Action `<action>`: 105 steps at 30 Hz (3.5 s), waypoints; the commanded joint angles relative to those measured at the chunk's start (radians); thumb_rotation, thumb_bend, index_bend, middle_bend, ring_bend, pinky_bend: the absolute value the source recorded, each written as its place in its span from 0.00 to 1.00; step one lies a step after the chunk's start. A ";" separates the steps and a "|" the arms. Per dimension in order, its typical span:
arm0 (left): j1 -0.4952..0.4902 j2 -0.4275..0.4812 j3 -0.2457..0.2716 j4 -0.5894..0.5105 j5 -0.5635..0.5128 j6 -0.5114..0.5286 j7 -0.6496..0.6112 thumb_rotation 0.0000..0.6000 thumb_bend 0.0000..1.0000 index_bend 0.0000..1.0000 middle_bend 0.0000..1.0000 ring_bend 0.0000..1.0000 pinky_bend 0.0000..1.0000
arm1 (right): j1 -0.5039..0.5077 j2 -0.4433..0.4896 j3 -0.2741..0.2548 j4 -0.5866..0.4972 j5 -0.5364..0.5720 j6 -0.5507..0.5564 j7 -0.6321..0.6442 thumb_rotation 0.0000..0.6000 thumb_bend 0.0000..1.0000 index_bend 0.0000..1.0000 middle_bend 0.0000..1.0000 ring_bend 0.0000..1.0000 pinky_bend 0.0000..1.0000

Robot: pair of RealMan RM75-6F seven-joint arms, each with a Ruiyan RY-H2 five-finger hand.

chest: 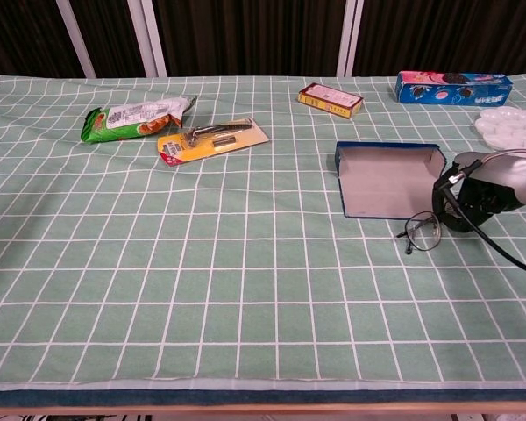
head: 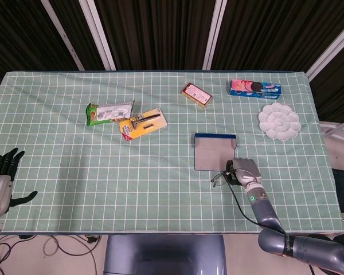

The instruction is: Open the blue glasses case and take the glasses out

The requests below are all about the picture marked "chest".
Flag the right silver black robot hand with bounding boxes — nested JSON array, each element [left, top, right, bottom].
[[431, 150, 526, 233]]

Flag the wire-frame eyeglasses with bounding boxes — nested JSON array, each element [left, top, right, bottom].
[[396, 210, 444, 255]]

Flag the dark blue glasses case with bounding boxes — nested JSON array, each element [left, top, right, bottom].
[[335, 140, 447, 219]]

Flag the white flower paint palette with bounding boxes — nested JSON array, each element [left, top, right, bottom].
[[473, 107, 526, 153]]

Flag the blue cookie box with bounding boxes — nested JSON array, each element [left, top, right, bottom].
[[394, 70, 515, 107]]

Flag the small red yellow box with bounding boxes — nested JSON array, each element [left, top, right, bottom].
[[297, 82, 364, 120]]

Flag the black pleated curtain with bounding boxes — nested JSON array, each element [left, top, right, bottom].
[[0, 0, 526, 79]]

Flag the razor on yellow card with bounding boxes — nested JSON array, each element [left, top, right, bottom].
[[156, 117, 271, 168]]

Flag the green white grid tablecloth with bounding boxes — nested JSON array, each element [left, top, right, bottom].
[[0, 73, 526, 391]]

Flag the dark blue felt underlay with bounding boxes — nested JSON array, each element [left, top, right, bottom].
[[0, 388, 526, 408]]

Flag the green snack packet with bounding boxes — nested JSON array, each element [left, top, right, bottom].
[[79, 95, 198, 145]]

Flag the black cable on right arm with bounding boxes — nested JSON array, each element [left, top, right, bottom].
[[431, 147, 526, 278]]

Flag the white frame post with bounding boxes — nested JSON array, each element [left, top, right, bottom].
[[126, 0, 168, 78], [335, 0, 365, 78], [54, 0, 98, 79]]

